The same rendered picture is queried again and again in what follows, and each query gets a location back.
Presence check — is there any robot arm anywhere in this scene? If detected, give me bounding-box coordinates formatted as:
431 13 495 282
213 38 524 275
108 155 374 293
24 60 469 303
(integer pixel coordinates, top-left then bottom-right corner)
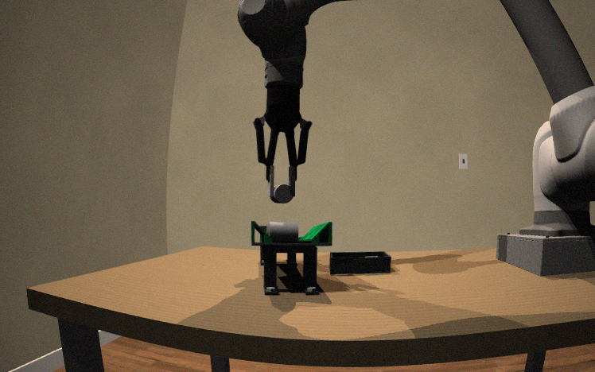
238 0 595 237

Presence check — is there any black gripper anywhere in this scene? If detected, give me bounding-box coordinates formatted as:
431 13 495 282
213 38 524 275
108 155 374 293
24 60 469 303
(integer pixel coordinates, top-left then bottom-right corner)
253 84 312 196

